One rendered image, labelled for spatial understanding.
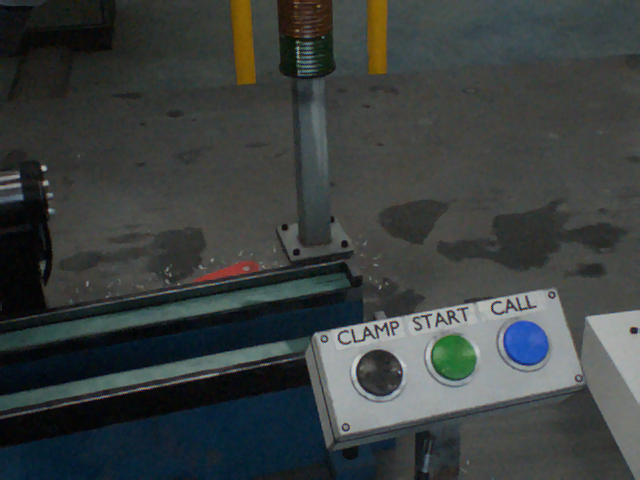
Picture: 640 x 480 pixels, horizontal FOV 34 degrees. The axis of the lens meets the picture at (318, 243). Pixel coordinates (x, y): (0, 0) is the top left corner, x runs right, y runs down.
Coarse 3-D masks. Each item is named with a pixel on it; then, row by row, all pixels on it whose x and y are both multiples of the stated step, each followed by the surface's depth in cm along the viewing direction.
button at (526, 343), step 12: (516, 324) 69; (528, 324) 69; (504, 336) 69; (516, 336) 69; (528, 336) 69; (540, 336) 69; (504, 348) 69; (516, 348) 68; (528, 348) 69; (540, 348) 69; (516, 360) 68; (528, 360) 68; (540, 360) 69
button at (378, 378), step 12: (360, 360) 67; (372, 360) 67; (384, 360) 67; (396, 360) 67; (360, 372) 67; (372, 372) 67; (384, 372) 67; (396, 372) 67; (360, 384) 67; (372, 384) 66; (384, 384) 66; (396, 384) 67
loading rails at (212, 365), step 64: (0, 320) 97; (64, 320) 98; (128, 320) 98; (192, 320) 98; (256, 320) 100; (320, 320) 102; (0, 384) 96; (64, 384) 90; (128, 384) 90; (192, 384) 89; (256, 384) 91; (0, 448) 87; (64, 448) 89; (128, 448) 91; (192, 448) 93; (256, 448) 95; (320, 448) 97; (384, 448) 99
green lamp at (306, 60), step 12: (288, 36) 114; (324, 36) 114; (288, 48) 114; (300, 48) 114; (312, 48) 114; (324, 48) 114; (288, 60) 115; (300, 60) 114; (312, 60) 114; (324, 60) 115; (288, 72) 116; (300, 72) 115; (312, 72) 115; (324, 72) 116
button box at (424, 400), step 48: (336, 336) 68; (384, 336) 68; (432, 336) 69; (480, 336) 69; (336, 384) 67; (432, 384) 68; (480, 384) 68; (528, 384) 69; (576, 384) 69; (336, 432) 66; (384, 432) 67
